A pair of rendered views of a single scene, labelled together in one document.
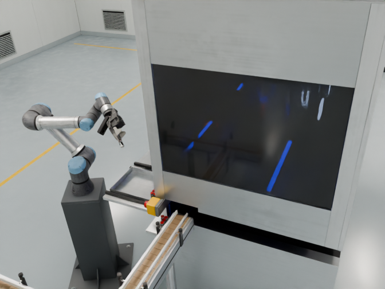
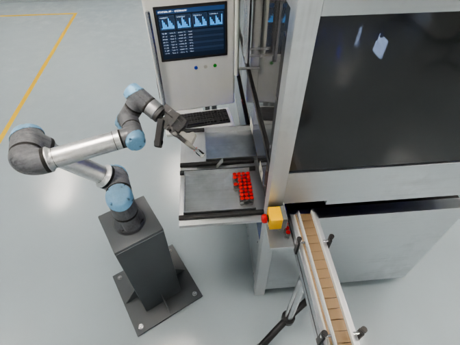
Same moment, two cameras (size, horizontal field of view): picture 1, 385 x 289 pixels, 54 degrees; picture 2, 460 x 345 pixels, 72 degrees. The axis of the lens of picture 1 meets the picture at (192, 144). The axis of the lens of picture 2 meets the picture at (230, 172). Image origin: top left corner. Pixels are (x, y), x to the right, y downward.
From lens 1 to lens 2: 1.34 m
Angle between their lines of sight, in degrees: 28
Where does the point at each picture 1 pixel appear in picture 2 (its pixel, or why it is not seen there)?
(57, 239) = (77, 278)
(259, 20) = not seen: outside the picture
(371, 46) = not seen: outside the picture
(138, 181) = (205, 187)
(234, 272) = (348, 245)
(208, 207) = (342, 196)
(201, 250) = not seen: hidden behind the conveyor
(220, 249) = (339, 231)
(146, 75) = (304, 41)
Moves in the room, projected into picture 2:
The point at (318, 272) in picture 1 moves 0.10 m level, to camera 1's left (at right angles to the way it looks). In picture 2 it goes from (445, 217) to (433, 226)
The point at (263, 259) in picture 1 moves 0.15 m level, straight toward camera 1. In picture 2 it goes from (389, 224) to (409, 250)
